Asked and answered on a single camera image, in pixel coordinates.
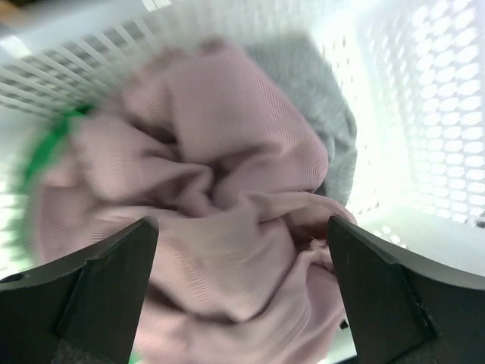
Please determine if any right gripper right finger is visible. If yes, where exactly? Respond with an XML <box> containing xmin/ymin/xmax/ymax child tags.
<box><xmin>327</xmin><ymin>216</ymin><xmax>484</xmax><ymax>363</ymax></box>

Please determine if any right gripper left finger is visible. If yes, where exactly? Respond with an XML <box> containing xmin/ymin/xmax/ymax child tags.
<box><xmin>1</xmin><ymin>219</ymin><xmax>158</xmax><ymax>363</ymax></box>

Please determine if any green tank top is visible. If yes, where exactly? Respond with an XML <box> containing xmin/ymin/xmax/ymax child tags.
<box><xmin>14</xmin><ymin>104</ymin><xmax>93</xmax><ymax>245</ymax></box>

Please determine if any pink tank top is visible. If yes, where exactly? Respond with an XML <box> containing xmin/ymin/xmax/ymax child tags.
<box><xmin>30</xmin><ymin>40</ymin><xmax>352</xmax><ymax>363</ymax></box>

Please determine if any grey tank top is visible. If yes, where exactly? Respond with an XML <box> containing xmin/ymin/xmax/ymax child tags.
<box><xmin>242</xmin><ymin>37</ymin><xmax>359</xmax><ymax>206</ymax></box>

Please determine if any white plastic laundry basket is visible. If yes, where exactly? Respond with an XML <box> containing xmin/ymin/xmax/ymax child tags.
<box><xmin>1</xmin><ymin>1</ymin><xmax>484</xmax><ymax>363</ymax></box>

